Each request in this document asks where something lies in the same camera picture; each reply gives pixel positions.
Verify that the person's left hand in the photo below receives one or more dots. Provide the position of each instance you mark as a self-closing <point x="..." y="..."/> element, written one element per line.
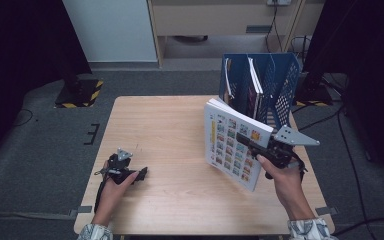
<point x="111" y="200"/>

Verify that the person's right hand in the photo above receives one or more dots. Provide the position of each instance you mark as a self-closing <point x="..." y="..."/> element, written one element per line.
<point x="288" y="183"/>

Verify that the white cabinet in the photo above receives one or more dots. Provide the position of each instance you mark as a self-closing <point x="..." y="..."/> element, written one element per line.
<point x="113" y="30"/>

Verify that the white power strip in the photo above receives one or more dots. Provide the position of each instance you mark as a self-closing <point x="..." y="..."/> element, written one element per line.
<point x="278" y="2"/>

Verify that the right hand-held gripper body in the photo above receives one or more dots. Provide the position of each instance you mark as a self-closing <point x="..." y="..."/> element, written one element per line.
<point x="280" y="153"/>

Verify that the black stand base yellow stripes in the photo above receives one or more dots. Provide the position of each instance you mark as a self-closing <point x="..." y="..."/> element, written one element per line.
<point x="80" y="95"/>
<point x="313" y="95"/>

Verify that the black magazine with red fan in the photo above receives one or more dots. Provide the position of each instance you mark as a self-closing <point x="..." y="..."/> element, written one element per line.
<point x="228" y="83"/>

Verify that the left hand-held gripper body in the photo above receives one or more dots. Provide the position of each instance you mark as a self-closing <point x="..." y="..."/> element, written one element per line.
<point x="120" y="168"/>

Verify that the beige desk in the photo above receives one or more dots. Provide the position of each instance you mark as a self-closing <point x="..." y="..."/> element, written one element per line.
<point x="213" y="18"/>

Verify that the white book with picture grid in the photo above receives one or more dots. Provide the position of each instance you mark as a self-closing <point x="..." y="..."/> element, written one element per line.
<point x="226" y="150"/>

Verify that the blue file rack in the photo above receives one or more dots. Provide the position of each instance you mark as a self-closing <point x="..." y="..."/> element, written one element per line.
<point x="280" y="76"/>

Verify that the purple magazine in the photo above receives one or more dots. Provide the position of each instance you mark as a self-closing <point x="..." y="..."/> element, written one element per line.
<point x="260" y="100"/>
<point x="251" y="100"/>

